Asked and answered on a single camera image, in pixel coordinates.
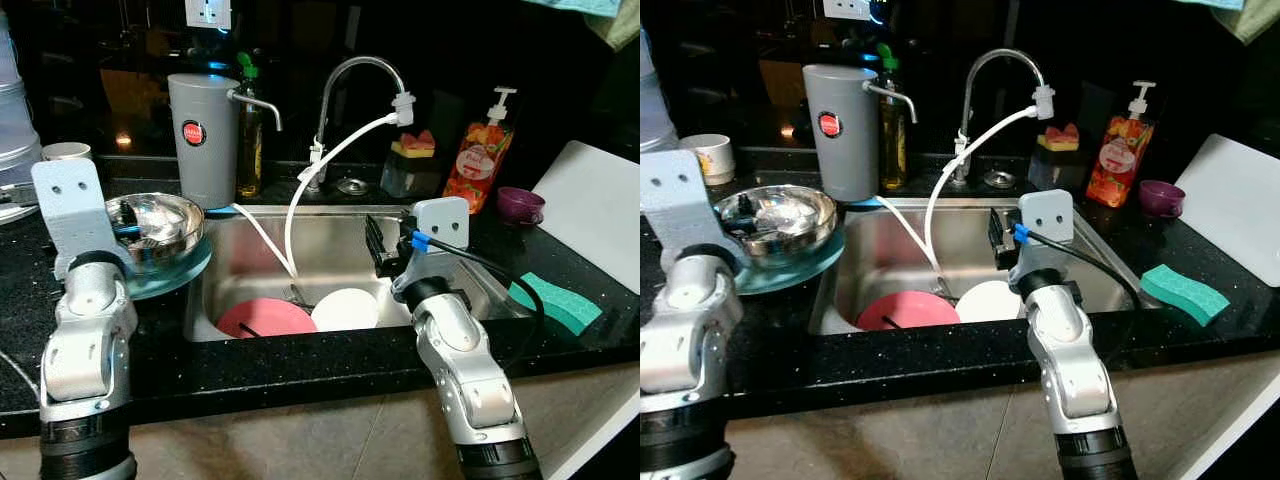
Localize oil bottle with green cap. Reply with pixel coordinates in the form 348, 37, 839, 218
876, 42, 909, 191
235, 52, 266, 199

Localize stainless steel sink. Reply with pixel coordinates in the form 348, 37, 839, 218
183, 205, 521, 343
808, 197, 1161, 336

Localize pink plate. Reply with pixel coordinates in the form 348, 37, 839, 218
215, 297, 319, 339
855, 290, 961, 332

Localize orange soap pump bottle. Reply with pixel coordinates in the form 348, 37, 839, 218
443, 87, 519, 214
1086, 81, 1158, 209

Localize teal glass plate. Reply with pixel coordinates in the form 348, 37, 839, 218
125, 235, 213, 301
735, 235, 846, 296

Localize stacked translucent plastic containers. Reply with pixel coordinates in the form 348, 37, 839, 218
0, 10, 43, 191
640, 30, 681, 153

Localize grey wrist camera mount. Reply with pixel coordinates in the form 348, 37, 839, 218
640, 150, 733, 263
393, 196, 472, 291
30, 158, 109, 276
1008, 189, 1075, 281

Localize thin white filter tube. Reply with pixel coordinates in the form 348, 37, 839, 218
878, 197, 941, 273
230, 203, 296, 279

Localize green sponge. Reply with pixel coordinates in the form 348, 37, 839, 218
1140, 264, 1232, 327
508, 272, 604, 337

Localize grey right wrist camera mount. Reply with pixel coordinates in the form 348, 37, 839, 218
1008, 189, 1075, 281
393, 196, 472, 291

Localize white cutting board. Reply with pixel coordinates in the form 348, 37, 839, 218
530, 140, 641, 294
1173, 133, 1280, 289

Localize stainless steel bowl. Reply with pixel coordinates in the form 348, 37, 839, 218
715, 185, 839, 271
103, 192, 206, 276

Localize white plate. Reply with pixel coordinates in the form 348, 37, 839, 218
310, 287, 381, 333
955, 279, 1026, 323

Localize grey water filter canister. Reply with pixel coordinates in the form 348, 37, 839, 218
167, 72, 284, 211
803, 63, 919, 204

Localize chrome gooseneck faucet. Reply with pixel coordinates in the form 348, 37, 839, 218
305, 55, 411, 193
950, 47, 1051, 186

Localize olive hanging cloth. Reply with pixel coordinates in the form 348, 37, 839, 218
1235, 0, 1280, 44
585, 0, 641, 51

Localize small purple bowl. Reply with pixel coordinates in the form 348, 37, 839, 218
1139, 180, 1187, 219
497, 186, 546, 225

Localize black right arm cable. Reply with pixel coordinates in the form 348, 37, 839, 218
1025, 230, 1143, 306
420, 235, 547, 373

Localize white faucet hose with adapter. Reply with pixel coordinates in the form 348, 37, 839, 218
922, 85, 1057, 281
283, 92, 417, 279

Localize yellow and red sponge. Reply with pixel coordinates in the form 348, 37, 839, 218
392, 130, 437, 159
1037, 123, 1081, 152

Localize dark sponge holder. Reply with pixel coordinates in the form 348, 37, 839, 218
1028, 145, 1086, 193
380, 150, 441, 199

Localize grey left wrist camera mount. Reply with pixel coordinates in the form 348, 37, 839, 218
640, 150, 733, 263
30, 158, 109, 276

